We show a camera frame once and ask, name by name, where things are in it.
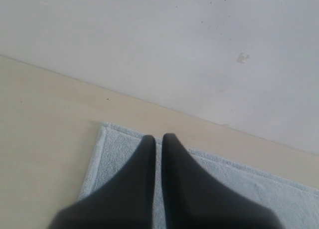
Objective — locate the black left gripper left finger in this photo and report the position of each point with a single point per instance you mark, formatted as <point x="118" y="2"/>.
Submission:
<point x="124" y="202"/>

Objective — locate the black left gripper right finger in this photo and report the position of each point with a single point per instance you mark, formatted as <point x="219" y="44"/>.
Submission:
<point x="193" y="199"/>

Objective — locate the light blue terry towel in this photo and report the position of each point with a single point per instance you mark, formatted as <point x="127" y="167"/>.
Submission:
<point x="296" y="205"/>

